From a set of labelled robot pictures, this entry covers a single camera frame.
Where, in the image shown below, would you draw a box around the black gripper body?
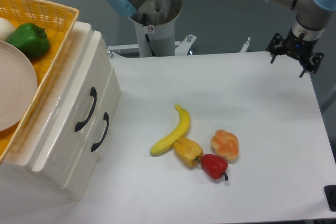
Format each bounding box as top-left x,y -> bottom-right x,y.
266,30 -> 323,73

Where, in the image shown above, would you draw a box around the white drawer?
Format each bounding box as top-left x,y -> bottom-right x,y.
31,31 -> 111,188
64,68 -> 121,200

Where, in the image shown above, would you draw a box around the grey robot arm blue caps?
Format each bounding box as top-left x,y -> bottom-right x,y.
107,0 -> 335,73

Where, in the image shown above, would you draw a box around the white drawer cabinet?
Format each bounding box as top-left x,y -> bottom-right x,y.
0,21 -> 122,200

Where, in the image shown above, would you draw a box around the orange bread roll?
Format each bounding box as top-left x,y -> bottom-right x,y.
211,130 -> 239,164

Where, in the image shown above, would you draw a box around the black device at edge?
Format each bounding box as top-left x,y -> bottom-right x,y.
324,185 -> 336,212

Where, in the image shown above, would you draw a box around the red bell pepper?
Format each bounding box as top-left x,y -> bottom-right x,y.
201,154 -> 229,181

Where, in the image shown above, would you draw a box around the yellow bell pepper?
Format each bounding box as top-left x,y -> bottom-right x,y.
173,137 -> 204,168

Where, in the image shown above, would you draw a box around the yellow banana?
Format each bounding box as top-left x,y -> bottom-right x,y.
149,104 -> 191,156

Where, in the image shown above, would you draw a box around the yellow woven basket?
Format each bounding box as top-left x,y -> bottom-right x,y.
1,0 -> 79,162

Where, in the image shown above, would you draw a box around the green bell pepper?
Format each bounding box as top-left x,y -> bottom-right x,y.
6,23 -> 50,59

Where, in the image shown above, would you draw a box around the beige round plate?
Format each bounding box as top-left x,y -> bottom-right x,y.
1,41 -> 37,131

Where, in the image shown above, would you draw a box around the white round vegetable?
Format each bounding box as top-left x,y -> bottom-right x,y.
0,17 -> 16,41

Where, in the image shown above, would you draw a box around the white bracket right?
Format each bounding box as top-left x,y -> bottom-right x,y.
239,36 -> 251,53

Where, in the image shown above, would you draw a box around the white bracket with bolts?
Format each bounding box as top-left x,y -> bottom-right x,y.
175,34 -> 197,56

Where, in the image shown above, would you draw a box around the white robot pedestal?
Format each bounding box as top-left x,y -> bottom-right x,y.
130,0 -> 182,57

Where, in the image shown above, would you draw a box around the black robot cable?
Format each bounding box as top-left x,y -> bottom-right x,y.
142,13 -> 156,57

